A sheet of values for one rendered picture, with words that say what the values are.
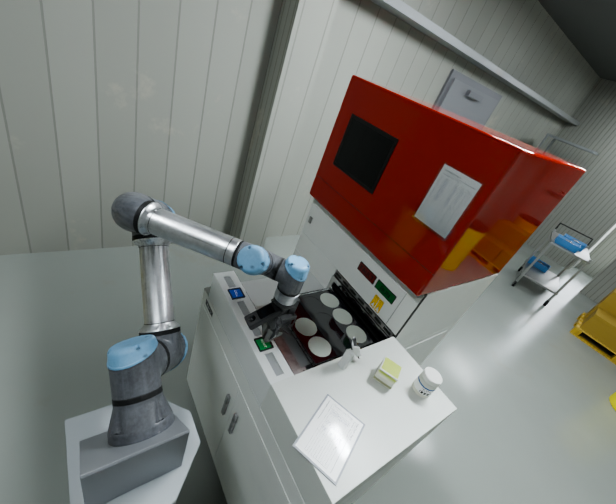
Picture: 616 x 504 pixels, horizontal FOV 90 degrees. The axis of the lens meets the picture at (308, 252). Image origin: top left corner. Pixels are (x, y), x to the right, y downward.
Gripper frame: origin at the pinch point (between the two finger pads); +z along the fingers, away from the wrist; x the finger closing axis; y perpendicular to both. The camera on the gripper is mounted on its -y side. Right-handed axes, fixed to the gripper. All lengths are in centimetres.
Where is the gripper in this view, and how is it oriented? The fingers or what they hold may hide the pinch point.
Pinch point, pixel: (264, 339)
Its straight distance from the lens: 114.0
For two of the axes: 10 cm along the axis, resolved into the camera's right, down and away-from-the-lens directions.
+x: -5.2, -6.1, 6.0
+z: -3.2, 7.9, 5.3
